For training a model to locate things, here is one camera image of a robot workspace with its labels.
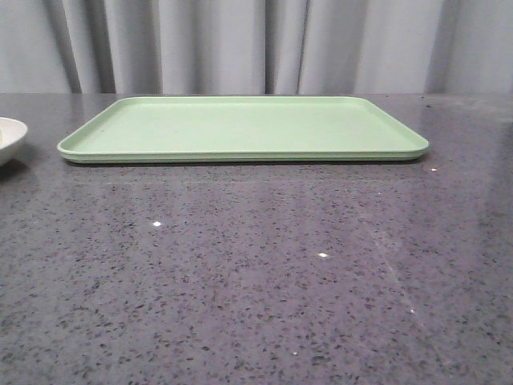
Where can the white speckled plate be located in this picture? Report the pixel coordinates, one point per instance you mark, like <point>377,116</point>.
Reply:
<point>13,134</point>

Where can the light green plastic tray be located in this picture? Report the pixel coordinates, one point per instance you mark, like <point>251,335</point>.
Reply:
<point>170,129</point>

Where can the grey pleated curtain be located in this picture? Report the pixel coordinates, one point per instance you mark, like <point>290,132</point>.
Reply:
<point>256,47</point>

